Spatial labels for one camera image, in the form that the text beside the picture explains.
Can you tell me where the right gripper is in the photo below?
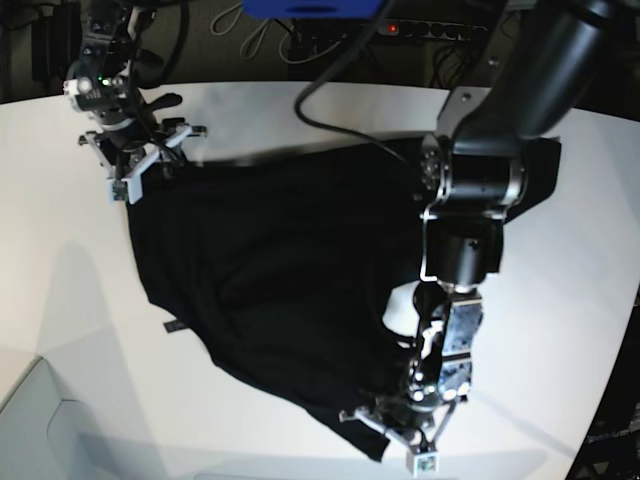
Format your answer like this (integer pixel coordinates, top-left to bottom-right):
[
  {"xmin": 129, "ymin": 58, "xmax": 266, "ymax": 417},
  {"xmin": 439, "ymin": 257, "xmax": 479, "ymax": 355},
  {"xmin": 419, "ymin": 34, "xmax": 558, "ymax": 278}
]
[{"xmin": 78, "ymin": 117, "xmax": 207, "ymax": 180}]

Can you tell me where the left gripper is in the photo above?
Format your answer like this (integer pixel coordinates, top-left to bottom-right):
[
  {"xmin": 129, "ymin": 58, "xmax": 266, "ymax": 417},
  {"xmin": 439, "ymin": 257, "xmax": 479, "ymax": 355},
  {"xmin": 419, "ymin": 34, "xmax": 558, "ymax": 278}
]
[{"xmin": 338, "ymin": 389, "xmax": 468, "ymax": 453}]

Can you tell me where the black t-shirt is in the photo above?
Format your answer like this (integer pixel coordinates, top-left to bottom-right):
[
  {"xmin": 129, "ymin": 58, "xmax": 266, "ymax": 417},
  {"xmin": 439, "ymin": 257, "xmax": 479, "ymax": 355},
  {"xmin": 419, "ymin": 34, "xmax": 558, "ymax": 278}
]
[{"xmin": 127, "ymin": 139, "xmax": 561, "ymax": 461}]

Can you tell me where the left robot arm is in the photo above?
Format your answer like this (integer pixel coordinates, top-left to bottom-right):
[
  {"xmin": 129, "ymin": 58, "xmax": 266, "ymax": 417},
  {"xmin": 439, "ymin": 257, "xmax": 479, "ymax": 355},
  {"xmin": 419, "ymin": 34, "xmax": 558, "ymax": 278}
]
[{"xmin": 340, "ymin": 1, "xmax": 638, "ymax": 471}]

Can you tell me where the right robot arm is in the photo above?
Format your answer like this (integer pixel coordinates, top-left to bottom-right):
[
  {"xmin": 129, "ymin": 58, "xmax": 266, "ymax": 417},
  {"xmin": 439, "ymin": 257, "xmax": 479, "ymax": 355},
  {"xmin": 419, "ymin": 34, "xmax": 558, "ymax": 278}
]
[{"xmin": 63, "ymin": 1, "xmax": 190, "ymax": 181}]

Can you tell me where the black box on floor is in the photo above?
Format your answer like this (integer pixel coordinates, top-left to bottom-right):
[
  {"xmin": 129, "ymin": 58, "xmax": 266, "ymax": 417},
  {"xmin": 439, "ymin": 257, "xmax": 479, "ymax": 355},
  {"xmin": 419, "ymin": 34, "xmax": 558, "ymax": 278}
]
[{"xmin": 31, "ymin": 1, "xmax": 82, "ymax": 89}]

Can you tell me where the blue box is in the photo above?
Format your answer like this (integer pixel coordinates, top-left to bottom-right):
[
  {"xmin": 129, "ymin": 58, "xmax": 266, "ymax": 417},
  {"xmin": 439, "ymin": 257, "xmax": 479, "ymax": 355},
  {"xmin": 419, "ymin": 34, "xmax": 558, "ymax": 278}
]
[{"xmin": 242, "ymin": 0, "xmax": 383, "ymax": 19}]

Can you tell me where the black power strip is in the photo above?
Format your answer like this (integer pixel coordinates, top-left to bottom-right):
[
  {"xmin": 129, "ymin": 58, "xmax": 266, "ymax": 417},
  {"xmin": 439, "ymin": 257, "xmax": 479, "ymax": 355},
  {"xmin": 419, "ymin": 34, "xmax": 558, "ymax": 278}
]
[{"xmin": 377, "ymin": 19, "xmax": 489, "ymax": 42}]

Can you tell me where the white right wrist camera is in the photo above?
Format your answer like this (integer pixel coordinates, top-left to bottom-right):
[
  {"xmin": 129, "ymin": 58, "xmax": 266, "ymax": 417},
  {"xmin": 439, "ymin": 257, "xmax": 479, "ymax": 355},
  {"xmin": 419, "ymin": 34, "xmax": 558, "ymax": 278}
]
[{"xmin": 107, "ymin": 177, "xmax": 143, "ymax": 204}]

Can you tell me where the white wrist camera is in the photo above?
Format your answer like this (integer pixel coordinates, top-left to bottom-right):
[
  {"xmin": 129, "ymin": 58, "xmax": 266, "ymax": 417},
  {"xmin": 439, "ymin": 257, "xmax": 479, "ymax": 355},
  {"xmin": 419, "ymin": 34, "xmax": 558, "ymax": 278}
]
[
  {"xmin": 405, "ymin": 450, "xmax": 440, "ymax": 478},
  {"xmin": 107, "ymin": 177, "xmax": 143, "ymax": 204}
]

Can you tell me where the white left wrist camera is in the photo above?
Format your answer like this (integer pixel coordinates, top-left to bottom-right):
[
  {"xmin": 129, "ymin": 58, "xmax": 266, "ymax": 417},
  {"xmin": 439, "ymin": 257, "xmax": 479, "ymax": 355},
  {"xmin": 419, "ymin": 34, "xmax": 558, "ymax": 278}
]
[{"xmin": 405, "ymin": 450, "xmax": 440, "ymax": 478}]

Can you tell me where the white cable loop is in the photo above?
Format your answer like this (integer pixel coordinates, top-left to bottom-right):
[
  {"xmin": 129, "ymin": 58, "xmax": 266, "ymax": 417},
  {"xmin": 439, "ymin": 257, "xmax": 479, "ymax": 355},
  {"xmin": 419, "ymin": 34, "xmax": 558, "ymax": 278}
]
[{"xmin": 209, "ymin": 9, "xmax": 281, "ymax": 59}]

